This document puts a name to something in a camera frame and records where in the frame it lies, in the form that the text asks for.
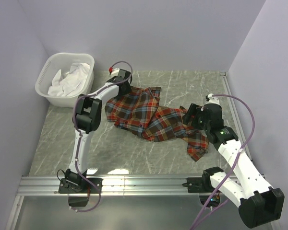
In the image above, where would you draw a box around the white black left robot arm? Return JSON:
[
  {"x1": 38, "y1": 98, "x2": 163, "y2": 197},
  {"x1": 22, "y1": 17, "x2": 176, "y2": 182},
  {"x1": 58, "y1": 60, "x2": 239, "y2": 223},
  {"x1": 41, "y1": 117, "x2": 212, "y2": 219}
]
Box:
[{"x1": 64, "y1": 68, "x2": 132, "y2": 193}]

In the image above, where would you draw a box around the red brown plaid shirt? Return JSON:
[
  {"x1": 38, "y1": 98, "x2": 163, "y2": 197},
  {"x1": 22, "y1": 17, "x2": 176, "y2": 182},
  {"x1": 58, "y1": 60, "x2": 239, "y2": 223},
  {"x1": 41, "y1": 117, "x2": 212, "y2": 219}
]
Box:
[{"x1": 105, "y1": 87, "x2": 209, "y2": 161}]

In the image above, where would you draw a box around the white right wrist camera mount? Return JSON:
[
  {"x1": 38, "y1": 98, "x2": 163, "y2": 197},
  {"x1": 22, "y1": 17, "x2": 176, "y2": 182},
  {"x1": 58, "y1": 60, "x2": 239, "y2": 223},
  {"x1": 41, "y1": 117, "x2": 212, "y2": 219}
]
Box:
[{"x1": 205, "y1": 93, "x2": 220, "y2": 105}]

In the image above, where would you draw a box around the white plastic laundry basket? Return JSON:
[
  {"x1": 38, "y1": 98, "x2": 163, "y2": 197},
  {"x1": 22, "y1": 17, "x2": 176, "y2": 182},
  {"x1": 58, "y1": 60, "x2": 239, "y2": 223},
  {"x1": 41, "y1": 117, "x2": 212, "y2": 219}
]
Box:
[{"x1": 35, "y1": 53, "x2": 95, "y2": 108}]

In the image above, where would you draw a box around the aluminium right side rail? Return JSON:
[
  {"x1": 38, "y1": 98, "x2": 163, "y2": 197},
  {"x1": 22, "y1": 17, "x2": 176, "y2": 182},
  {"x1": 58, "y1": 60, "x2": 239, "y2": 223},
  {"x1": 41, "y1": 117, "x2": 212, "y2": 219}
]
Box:
[{"x1": 213, "y1": 71, "x2": 247, "y2": 173}]

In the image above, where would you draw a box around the white crumpled shirt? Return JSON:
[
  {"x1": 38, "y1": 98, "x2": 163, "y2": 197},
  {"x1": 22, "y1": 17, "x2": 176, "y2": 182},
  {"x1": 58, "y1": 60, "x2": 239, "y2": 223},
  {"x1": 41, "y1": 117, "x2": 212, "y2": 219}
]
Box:
[{"x1": 48, "y1": 63, "x2": 91, "y2": 97}]

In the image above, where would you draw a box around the aluminium mounting rail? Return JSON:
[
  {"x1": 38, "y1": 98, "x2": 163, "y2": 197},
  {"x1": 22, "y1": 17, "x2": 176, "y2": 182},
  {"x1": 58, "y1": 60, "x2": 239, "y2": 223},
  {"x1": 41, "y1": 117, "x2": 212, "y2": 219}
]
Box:
[{"x1": 16, "y1": 174, "x2": 271, "y2": 196}]

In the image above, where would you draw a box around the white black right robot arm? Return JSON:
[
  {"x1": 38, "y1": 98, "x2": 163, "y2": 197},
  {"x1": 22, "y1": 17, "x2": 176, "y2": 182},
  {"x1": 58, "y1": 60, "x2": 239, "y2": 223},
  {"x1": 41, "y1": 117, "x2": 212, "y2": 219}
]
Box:
[{"x1": 183, "y1": 103, "x2": 285, "y2": 229}]

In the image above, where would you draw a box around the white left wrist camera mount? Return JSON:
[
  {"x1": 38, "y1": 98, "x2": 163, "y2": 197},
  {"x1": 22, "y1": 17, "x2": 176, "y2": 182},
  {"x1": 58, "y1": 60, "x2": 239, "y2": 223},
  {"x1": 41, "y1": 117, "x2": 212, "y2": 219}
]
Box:
[{"x1": 109, "y1": 67, "x2": 120, "y2": 76}]

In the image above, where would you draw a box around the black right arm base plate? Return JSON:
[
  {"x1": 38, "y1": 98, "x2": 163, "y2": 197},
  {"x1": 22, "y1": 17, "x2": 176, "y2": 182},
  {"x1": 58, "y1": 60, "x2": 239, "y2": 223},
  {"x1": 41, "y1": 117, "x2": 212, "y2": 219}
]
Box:
[{"x1": 182, "y1": 177, "x2": 214, "y2": 193}]

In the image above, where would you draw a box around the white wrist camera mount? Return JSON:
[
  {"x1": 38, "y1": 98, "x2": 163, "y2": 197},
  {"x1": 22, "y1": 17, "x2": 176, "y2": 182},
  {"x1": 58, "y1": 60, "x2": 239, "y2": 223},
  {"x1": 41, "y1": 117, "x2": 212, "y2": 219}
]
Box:
[
  {"x1": 205, "y1": 93, "x2": 220, "y2": 105},
  {"x1": 109, "y1": 67, "x2": 120, "y2": 76}
]

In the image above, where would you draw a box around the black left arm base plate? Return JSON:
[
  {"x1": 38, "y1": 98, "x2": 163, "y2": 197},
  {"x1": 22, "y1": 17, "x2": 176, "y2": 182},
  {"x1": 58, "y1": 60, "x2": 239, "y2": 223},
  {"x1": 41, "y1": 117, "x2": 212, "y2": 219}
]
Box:
[{"x1": 58, "y1": 178, "x2": 102, "y2": 194}]

